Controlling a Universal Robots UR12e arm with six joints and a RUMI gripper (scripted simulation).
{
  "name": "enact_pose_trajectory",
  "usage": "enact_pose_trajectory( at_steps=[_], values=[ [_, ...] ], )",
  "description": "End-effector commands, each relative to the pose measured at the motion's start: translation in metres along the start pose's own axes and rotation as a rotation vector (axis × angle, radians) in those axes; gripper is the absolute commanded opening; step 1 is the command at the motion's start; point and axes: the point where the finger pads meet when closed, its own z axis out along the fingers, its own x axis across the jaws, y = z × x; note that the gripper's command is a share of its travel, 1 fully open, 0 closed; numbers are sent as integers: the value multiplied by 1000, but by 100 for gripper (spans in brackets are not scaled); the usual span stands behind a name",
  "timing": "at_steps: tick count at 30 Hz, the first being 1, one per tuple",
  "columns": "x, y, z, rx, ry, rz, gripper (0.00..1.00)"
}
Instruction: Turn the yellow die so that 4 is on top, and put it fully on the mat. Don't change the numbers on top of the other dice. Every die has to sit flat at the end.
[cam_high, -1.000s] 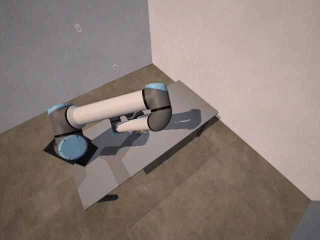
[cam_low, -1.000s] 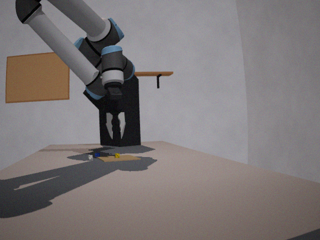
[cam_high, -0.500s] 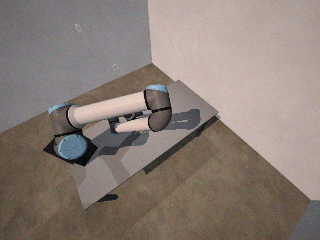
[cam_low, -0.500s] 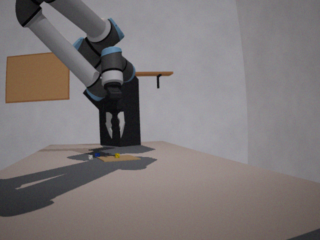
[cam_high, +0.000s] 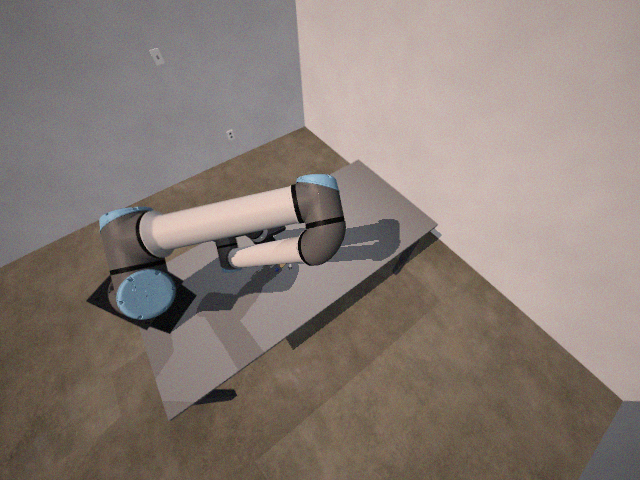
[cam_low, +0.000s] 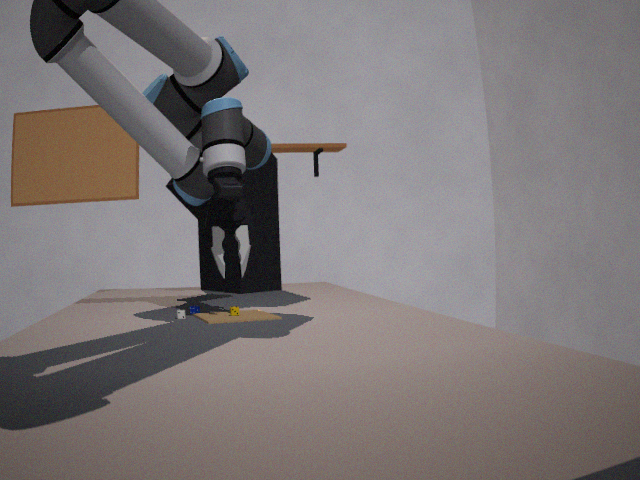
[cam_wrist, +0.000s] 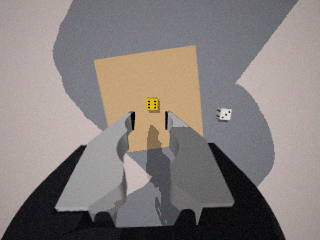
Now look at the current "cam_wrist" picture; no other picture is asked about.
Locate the white die with black pips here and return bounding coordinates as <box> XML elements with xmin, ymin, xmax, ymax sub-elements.
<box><xmin>216</xmin><ymin>107</ymin><xmax>232</xmax><ymax>120</ymax></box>

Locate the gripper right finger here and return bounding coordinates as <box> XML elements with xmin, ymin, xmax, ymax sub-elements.
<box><xmin>165</xmin><ymin>111</ymin><xmax>286</xmax><ymax>240</ymax></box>

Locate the tan flat mat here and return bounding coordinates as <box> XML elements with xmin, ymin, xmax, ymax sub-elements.
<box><xmin>94</xmin><ymin>45</ymin><xmax>203</xmax><ymax>153</ymax></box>

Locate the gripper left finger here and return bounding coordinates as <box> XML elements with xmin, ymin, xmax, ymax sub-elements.
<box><xmin>1</xmin><ymin>111</ymin><xmax>135</xmax><ymax>240</ymax></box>

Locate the yellow die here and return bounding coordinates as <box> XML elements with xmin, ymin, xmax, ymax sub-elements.
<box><xmin>146</xmin><ymin>98</ymin><xmax>158</xmax><ymax>110</ymax></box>

